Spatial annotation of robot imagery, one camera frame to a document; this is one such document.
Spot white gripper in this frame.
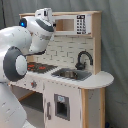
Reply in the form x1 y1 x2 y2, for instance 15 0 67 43
35 8 52 20

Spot white microwave door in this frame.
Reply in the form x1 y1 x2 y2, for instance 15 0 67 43
55 14 91 35

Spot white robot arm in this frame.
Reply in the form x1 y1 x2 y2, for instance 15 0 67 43
0 8 54 128

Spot wooden toy kitchen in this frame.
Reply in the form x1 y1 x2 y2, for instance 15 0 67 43
15 11 114 128

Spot black toy stovetop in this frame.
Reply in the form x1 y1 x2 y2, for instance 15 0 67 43
27 62 55 74

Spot black toy faucet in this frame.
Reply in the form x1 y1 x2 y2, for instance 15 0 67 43
75 51 93 70

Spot grey toy sink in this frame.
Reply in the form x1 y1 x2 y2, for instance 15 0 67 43
52 68 92 81

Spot right red stove knob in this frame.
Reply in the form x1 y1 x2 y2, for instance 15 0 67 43
31 81 37 88

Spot white fridge cabinet door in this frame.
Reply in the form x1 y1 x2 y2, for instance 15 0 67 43
43 81 82 128

